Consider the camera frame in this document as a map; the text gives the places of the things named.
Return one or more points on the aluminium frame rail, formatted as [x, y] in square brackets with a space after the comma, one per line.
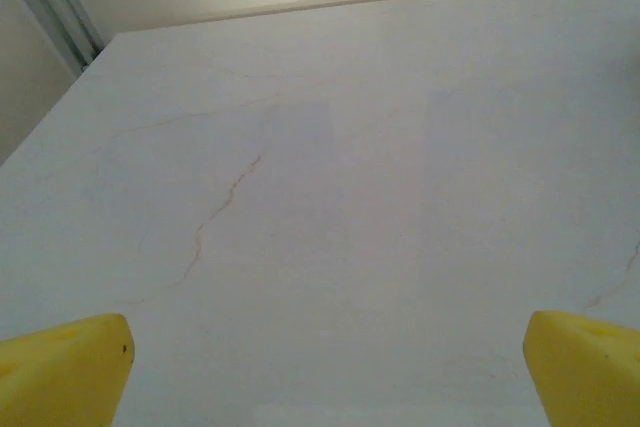
[55, 2]

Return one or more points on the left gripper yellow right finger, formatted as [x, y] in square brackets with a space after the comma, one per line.
[585, 377]

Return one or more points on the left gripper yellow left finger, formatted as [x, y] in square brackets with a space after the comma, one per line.
[60, 377]

